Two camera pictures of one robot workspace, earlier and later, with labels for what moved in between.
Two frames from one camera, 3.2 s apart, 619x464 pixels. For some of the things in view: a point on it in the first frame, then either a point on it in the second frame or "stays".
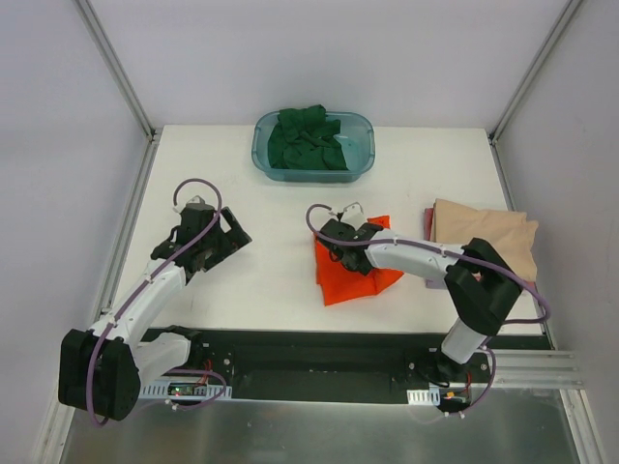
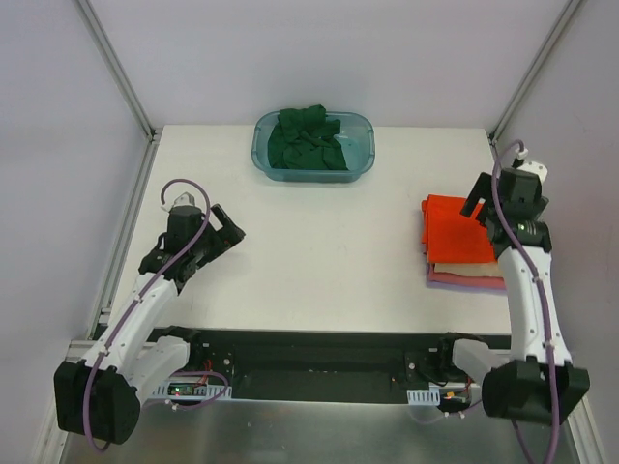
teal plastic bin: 356,139 stays
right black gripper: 345,250 -> 486,208
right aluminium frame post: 533,70 stays
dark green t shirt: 305,138 stays
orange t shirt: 341,283 -> 451,237
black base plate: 326,364 stays
